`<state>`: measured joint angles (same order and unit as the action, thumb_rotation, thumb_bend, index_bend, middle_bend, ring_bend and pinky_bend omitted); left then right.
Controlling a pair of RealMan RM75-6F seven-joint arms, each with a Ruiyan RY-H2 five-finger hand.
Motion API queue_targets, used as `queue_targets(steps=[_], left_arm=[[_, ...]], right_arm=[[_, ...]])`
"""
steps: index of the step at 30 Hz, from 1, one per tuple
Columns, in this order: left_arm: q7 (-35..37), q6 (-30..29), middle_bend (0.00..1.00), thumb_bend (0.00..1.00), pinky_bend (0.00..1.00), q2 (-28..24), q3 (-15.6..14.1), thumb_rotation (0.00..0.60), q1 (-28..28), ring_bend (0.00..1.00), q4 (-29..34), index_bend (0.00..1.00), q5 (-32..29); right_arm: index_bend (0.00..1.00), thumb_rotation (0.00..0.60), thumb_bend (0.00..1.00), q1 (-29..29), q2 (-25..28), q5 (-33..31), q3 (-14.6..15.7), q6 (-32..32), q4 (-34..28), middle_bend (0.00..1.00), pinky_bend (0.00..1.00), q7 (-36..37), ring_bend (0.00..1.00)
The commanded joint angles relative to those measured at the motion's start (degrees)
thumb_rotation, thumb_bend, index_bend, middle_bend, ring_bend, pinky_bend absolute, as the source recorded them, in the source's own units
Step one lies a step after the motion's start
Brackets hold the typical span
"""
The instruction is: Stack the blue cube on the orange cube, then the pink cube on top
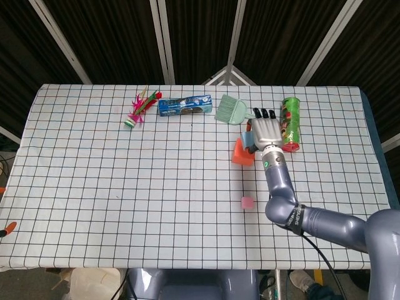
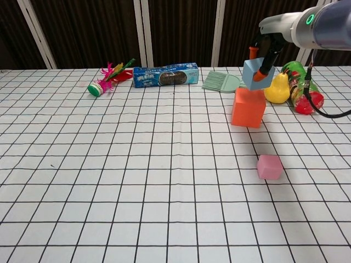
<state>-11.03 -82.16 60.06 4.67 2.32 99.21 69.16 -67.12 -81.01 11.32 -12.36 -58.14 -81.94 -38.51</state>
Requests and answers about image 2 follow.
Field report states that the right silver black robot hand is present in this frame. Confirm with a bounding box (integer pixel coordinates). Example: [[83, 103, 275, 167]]
[[248, 12, 296, 82]]

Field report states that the medium blue foam cube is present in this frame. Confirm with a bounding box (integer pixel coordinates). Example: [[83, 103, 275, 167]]
[[242, 57, 275, 92]]

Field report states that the small pink foam cube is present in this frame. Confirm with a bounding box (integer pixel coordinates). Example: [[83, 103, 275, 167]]
[[257, 155, 284, 180]]

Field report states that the yellow toy pear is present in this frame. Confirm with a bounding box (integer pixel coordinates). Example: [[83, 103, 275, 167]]
[[264, 72, 291, 104]]

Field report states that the green chips can red lid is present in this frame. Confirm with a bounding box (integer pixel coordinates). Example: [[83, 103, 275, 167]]
[[282, 61, 325, 116]]

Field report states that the mint green dustpan brush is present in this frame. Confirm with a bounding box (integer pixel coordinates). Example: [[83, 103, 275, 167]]
[[202, 71, 245, 95]]

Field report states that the large orange foam cube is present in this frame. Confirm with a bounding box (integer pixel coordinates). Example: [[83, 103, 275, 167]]
[[231, 88, 268, 129]]

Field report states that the blue cookie package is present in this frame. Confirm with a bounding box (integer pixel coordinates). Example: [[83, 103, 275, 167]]
[[133, 62, 200, 89]]

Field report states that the pink feather shuttlecock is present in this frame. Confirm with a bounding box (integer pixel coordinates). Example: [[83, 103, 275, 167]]
[[87, 58, 137, 98]]

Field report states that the white checkered tablecloth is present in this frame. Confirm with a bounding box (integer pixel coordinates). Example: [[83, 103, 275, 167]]
[[0, 65, 351, 263]]

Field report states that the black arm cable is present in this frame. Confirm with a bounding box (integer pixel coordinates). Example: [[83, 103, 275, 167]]
[[302, 49, 351, 119]]

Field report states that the black folding screen white frame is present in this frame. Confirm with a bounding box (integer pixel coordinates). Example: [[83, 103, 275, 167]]
[[0, 0, 351, 70]]

